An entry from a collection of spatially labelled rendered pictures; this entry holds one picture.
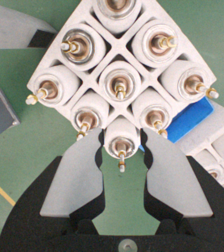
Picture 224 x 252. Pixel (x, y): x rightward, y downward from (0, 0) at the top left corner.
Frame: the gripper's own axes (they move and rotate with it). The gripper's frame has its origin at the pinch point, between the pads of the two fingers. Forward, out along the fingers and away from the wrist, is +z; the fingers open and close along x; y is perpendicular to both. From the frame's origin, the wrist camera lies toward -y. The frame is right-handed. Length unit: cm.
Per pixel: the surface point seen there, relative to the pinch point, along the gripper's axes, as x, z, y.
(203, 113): 31, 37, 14
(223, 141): 34.6, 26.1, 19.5
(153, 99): 8.1, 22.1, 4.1
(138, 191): 12, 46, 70
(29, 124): -44, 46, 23
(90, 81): -8.0, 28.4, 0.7
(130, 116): 3.1, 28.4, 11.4
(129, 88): 2.2, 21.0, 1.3
